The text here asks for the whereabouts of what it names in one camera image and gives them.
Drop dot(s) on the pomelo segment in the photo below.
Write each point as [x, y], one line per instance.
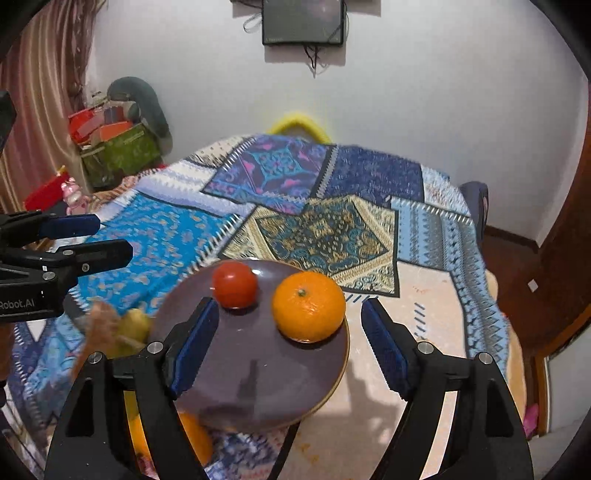
[101, 334]

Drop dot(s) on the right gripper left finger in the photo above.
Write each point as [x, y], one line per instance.
[186, 346]

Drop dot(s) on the large orange with stem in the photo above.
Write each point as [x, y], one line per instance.
[308, 307]

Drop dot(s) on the purple ceramic plate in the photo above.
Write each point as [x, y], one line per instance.
[253, 378]

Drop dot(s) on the grey neck pillow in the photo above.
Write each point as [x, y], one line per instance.
[134, 89]

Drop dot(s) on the dark blue chair back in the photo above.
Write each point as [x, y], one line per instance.
[476, 195]

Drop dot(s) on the red tomato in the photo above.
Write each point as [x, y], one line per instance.
[234, 285]

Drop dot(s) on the large orange with sticker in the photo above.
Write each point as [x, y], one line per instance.
[198, 437]

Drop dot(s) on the blue patchwork bed cover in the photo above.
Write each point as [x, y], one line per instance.
[377, 224]

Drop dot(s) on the brown wooden wardrobe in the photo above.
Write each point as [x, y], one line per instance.
[551, 299]

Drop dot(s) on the red gift bag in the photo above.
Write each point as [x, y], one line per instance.
[83, 123]

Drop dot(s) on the striped red curtain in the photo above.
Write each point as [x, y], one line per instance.
[44, 72]

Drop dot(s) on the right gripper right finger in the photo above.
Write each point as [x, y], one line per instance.
[393, 346]

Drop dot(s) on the yellow foam tube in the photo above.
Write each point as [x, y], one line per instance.
[300, 122]

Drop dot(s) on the green sugarcane piece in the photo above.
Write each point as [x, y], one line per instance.
[134, 327]
[123, 346]

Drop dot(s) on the pink plush toy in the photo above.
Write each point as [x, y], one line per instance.
[75, 199]

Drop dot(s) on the small black wall monitor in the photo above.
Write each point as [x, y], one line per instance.
[306, 23]

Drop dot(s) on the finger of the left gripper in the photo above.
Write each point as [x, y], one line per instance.
[62, 268]
[24, 228]

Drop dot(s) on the green storage box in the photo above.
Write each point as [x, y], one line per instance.
[127, 154]

